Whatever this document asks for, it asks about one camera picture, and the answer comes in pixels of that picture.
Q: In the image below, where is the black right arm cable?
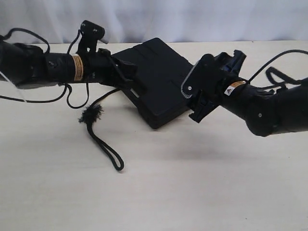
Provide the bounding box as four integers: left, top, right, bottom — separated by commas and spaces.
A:
245, 49, 308, 87

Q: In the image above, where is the black cord with frayed knot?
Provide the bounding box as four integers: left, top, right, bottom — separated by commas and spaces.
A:
57, 83, 125, 172

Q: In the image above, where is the white backdrop curtain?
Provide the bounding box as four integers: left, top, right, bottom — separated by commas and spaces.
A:
0, 0, 308, 43

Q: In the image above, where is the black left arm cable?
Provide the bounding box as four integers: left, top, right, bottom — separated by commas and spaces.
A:
0, 27, 73, 104

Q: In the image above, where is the white zip tie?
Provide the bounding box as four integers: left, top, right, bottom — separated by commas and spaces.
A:
0, 71, 27, 103

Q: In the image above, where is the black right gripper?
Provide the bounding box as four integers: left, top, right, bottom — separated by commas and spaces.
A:
188, 50, 246, 123

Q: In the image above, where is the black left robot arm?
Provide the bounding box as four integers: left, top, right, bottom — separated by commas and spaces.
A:
0, 41, 138, 90

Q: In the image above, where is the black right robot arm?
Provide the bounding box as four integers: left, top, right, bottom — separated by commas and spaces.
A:
181, 50, 308, 137

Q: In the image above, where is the black plastic carrying case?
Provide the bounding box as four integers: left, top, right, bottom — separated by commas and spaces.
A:
113, 38, 193, 129

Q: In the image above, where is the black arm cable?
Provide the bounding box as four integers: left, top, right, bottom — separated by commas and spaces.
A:
245, 49, 308, 87
0, 27, 73, 104

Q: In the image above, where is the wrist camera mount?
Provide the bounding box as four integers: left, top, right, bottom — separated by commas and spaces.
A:
77, 20, 106, 59
181, 54, 225, 99

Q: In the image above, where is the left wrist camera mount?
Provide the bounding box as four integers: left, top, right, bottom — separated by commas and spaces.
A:
77, 20, 106, 59

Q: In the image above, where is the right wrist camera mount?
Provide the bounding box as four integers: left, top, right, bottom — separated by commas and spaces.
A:
181, 54, 225, 99

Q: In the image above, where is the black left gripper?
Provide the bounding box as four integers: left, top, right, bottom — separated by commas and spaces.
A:
81, 48, 138, 89

